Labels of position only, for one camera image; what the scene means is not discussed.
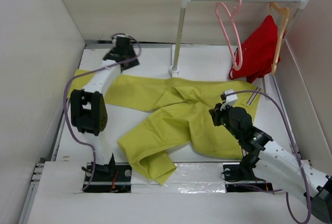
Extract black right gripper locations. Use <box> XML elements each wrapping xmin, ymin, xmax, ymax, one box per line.
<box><xmin>209</xmin><ymin>101</ymin><xmax>241</xmax><ymax>139</ymax></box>

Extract yellow-green trousers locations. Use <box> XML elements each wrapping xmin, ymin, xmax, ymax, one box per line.
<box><xmin>74</xmin><ymin>68</ymin><xmax>263</xmax><ymax>185</ymax></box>

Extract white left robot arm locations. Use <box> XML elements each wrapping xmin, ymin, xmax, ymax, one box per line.
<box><xmin>70</xmin><ymin>33</ymin><xmax>139</xmax><ymax>181</ymax></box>

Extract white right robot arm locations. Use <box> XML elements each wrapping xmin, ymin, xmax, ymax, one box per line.
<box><xmin>209</xmin><ymin>103</ymin><xmax>331</xmax><ymax>223</ymax></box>

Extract wooden hanger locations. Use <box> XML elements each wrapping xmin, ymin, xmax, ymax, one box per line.
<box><xmin>269</xmin><ymin>3</ymin><xmax>290</xmax><ymax>76</ymax></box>

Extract pink plastic hanger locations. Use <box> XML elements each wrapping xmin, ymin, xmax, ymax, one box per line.
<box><xmin>214</xmin><ymin>0</ymin><xmax>245</xmax><ymax>70</ymax></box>

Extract red shorts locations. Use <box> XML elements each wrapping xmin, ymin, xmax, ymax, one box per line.
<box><xmin>229</xmin><ymin>15</ymin><xmax>278</xmax><ymax>83</ymax></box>

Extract white clothes rack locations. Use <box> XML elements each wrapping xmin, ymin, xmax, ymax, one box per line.
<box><xmin>168</xmin><ymin>0</ymin><xmax>314</xmax><ymax>97</ymax></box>

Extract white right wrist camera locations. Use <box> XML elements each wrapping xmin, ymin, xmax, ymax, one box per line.
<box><xmin>220</xmin><ymin>89</ymin><xmax>238</xmax><ymax>108</ymax></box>

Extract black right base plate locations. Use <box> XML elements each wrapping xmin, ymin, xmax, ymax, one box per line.
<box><xmin>220</xmin><ymin>162</ymin><xmax>274</xmax><ymax>193</ymax></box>

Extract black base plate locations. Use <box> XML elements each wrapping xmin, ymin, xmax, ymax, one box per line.
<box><xmin>82</xmin><ymin>164</ymin><xmax>132</xmax><ymax>193</ymax></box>
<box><xmin>220</xmin><ymin>162</ymin><xmax>274</xmax><ymax>193</ymax></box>

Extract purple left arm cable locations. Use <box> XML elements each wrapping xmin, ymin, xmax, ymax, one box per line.
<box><xmin>63</xmin><ymin>33</ymin><xmax>142</xmax><ymax>191</ymax></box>

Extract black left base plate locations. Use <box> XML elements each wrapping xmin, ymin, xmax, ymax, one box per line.
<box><xmin>82</xmin><ymin>164</ymin><xmax>132</xmax><ymax>193</ymax></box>

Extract aluminium frame rail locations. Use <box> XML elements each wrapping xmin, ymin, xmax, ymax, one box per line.
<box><xmin>18</xmin><ymin>158</ymin><xmax>46</xmax><ymax>224</ymax></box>

